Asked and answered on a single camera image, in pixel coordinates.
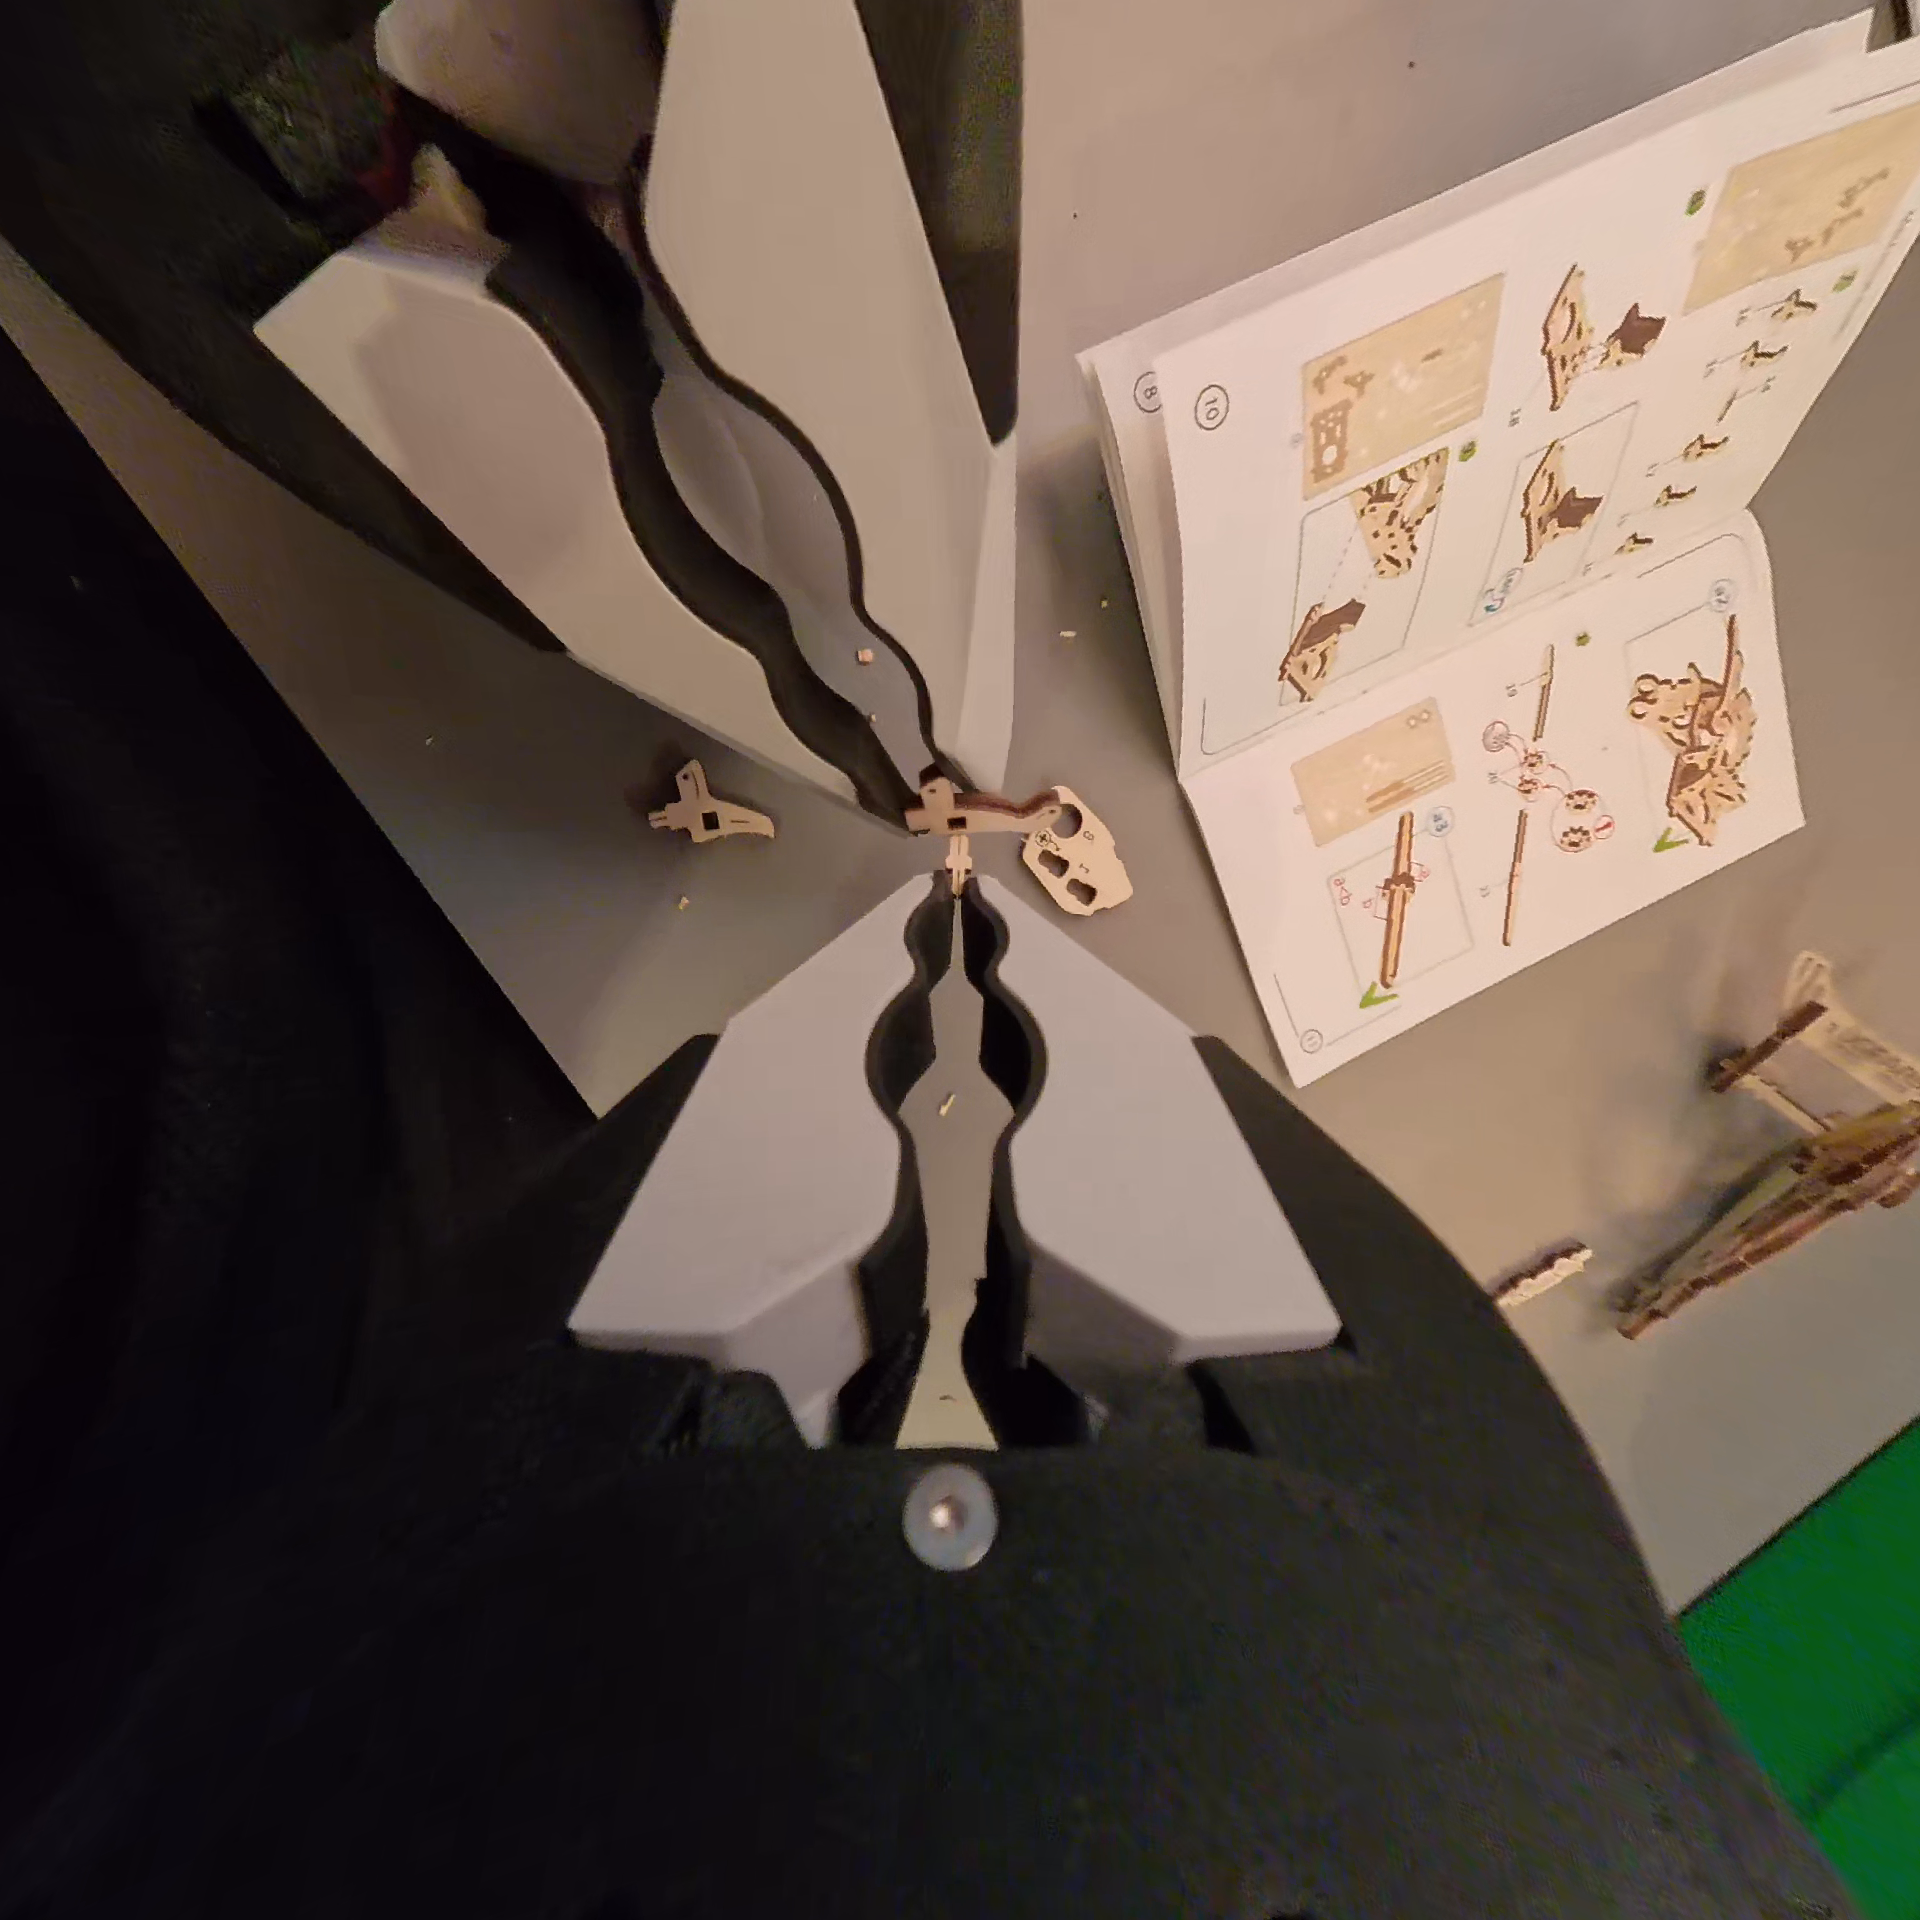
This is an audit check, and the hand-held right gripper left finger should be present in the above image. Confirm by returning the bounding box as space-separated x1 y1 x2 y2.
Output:
568 875 965 1450

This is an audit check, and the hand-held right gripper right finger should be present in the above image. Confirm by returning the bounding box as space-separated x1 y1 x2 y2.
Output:
960 883 1344 1411

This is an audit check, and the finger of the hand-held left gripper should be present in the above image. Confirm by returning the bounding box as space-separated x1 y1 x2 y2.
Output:
641 0 1025 799
254 242 938 825

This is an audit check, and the wooden part with brown arm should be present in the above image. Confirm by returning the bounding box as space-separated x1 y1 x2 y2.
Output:
904 770 1055 842

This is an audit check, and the wooden model assembly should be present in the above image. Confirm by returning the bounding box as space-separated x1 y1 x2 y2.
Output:
1613 947 1920 1345

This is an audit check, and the oval wooden plate with holes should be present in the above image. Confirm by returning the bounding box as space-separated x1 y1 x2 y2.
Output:
1022 785 1137 920

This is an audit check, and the small notched wooden part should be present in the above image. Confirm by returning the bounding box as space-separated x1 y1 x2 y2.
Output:
648 761 781 846

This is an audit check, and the small toothed wooden strip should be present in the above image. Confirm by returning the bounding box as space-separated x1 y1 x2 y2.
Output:
1493 1240 1598 1311

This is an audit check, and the white instruction booklet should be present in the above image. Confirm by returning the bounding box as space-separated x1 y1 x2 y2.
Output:
1075 5 1920 1091

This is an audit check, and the dark cloth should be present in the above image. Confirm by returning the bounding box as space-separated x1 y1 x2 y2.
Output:
0 338 602 1503

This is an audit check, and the green mat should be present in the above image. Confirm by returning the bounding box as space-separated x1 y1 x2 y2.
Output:
1677 1415 1920 1920

